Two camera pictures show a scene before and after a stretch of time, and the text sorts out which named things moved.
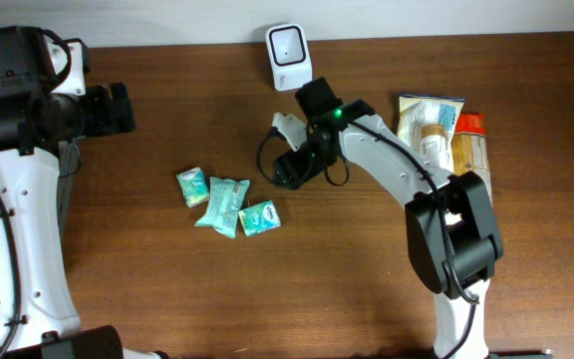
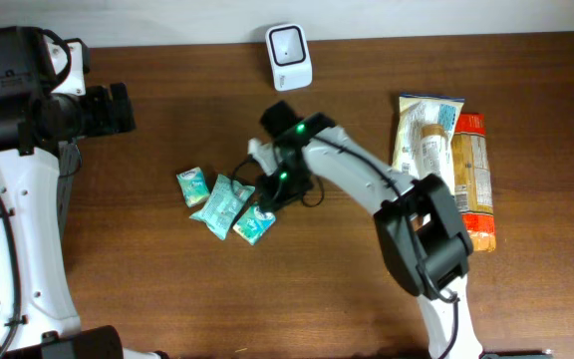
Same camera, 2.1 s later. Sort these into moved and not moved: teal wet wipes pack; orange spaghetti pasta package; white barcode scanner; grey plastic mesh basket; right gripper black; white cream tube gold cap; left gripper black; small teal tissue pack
Moved: right gripper black; teal wet wipes pack
Not moved: orange spaghetti pasta package; white barcode scanner; left gripper black; small teal tissue pack; grey plastic mesh basket; white cream tube gold cap
